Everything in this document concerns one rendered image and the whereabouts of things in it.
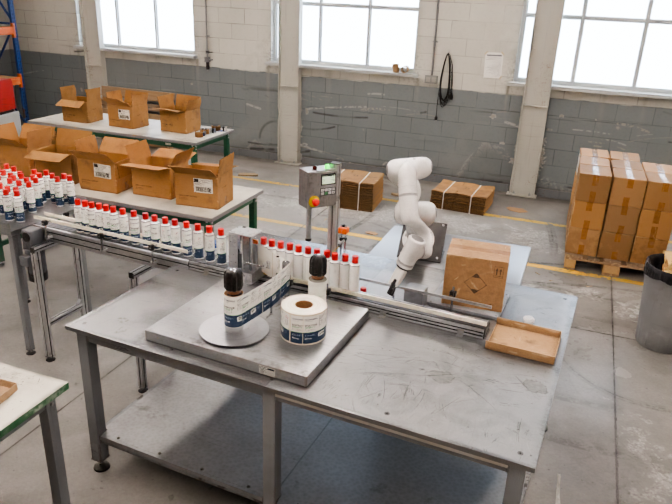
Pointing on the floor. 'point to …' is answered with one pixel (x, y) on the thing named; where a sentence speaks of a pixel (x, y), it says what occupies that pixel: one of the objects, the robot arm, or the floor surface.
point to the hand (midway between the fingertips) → (391, 291)
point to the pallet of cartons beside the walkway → (617, 211)
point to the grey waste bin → (655, 316)
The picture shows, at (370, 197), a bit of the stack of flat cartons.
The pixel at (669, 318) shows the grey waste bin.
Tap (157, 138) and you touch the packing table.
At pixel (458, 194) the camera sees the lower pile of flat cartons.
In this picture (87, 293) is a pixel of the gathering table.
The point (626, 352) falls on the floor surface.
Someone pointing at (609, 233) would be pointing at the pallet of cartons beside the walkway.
